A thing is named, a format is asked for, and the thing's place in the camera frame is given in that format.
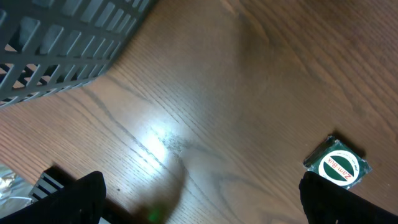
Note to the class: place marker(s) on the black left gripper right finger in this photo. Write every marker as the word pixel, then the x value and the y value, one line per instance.
pixel 325 202

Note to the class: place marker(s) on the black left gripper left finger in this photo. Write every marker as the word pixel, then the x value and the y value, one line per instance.
pixel 35 213

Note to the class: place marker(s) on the green Zam-Buk box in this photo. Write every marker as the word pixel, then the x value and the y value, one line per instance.
pixel 338 163

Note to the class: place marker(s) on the dark grey plastic basket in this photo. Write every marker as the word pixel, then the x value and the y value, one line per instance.
pixel 56 45

